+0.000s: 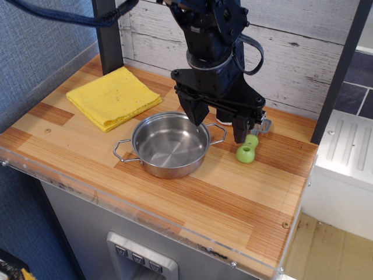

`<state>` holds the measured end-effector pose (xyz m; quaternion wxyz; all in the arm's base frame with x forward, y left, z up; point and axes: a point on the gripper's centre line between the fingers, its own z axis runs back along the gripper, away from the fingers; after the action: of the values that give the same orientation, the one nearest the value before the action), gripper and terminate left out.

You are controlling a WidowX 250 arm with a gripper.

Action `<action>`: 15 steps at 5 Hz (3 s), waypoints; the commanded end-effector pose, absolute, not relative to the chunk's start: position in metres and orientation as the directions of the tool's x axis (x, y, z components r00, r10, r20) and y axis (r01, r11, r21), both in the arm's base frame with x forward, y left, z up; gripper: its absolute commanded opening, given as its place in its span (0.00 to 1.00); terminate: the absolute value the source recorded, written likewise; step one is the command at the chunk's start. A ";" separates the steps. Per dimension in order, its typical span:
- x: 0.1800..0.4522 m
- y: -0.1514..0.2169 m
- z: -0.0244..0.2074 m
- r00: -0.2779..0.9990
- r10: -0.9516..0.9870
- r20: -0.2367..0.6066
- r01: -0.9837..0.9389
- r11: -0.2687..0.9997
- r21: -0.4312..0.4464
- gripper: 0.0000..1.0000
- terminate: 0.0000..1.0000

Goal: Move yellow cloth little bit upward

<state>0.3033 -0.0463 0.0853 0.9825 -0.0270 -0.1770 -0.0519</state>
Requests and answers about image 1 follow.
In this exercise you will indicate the yellow cloth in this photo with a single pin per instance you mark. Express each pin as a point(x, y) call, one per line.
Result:
point(113, 99)

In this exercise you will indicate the silver dispenser panel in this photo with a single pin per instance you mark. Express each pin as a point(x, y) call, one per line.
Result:
point(132, 260)

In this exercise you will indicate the yellow object bottom left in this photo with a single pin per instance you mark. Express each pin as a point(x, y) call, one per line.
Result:
point(27, 275)

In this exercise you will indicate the white ribbed appliance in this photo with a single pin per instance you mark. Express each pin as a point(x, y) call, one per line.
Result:
point(340, 185)

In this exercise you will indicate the plush sushi roll toy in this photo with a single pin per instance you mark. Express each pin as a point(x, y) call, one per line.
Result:
point(224, 118)

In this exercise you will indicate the stainless steel pot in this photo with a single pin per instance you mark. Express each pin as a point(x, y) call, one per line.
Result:
point(169, 146)

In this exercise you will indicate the green handled toy spatula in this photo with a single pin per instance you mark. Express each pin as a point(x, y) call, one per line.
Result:
point(246, 152)

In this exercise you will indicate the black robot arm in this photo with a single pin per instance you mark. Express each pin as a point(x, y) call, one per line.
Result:
point(215, 54)

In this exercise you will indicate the clear acrylic table guard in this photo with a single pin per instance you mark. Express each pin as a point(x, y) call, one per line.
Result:
point(239, 214)

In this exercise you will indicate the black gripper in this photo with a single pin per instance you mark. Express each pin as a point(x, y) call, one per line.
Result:
point(223, 88)

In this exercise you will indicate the dark grey right post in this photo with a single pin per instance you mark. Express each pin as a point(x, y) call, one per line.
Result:
point(357, 26)

